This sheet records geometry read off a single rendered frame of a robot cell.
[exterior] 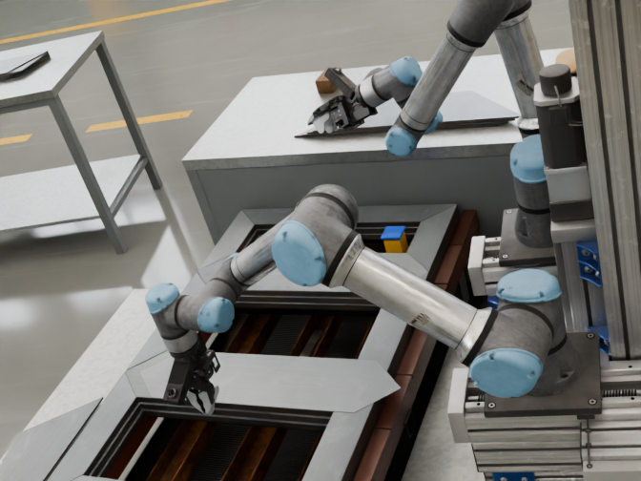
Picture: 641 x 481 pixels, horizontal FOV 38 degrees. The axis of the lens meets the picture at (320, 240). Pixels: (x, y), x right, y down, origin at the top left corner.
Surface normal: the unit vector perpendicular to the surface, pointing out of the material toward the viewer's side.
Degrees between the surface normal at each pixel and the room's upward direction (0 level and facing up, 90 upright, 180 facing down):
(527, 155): 8
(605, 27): 90
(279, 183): 90
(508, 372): 95
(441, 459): 0
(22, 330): 0
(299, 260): 86
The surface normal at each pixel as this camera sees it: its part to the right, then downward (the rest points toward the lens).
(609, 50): -0.21, 0.58
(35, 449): -0.25, -0.81
